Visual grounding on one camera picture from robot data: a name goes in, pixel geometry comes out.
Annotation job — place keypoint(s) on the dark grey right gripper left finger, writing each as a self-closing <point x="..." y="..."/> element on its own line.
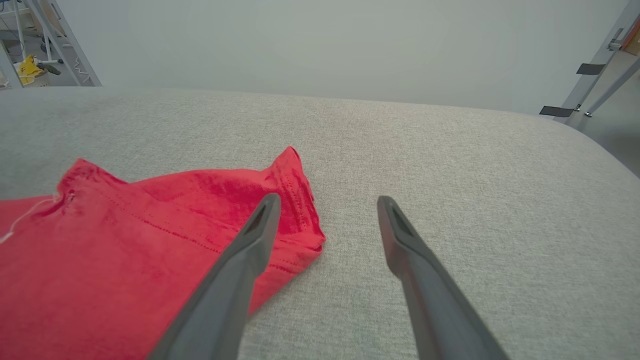
<point x="225" y="285"/>

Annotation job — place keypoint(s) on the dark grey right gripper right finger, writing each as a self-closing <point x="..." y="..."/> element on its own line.
<point x="435" y="295"/>

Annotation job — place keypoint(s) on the red and white shirt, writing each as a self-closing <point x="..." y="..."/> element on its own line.
<point x="100" y="260"/>

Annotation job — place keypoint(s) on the yellow object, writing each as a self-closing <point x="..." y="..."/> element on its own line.
<point x="29" y="67"/>

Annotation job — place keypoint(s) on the grey fabric sofa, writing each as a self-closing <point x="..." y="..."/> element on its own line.
<point x="450" y="165"/>

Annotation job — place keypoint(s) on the black tape strip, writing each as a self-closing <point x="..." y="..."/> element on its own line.
<point x="590" y="69"/>
<point x="556" y="111"/>

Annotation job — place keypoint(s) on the grey frame leg with bracket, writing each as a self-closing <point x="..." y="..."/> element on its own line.
<point x="70" y="50"/>

